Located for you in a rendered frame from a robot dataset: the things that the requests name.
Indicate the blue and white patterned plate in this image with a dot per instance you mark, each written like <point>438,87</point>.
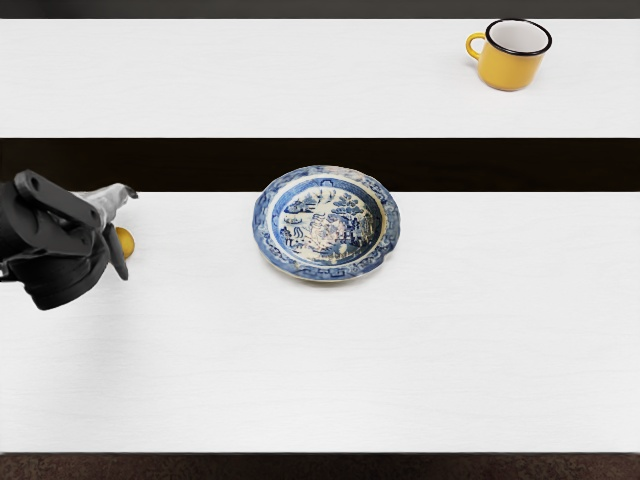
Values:
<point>326,223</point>

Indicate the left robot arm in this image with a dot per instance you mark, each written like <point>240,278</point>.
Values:
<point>45,240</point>

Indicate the yellow enamel mug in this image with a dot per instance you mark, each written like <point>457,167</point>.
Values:
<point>510,56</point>

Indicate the yellow round fruit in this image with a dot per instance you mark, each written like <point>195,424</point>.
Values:
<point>127,243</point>

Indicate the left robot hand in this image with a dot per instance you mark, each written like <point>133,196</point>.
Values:
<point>107,200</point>

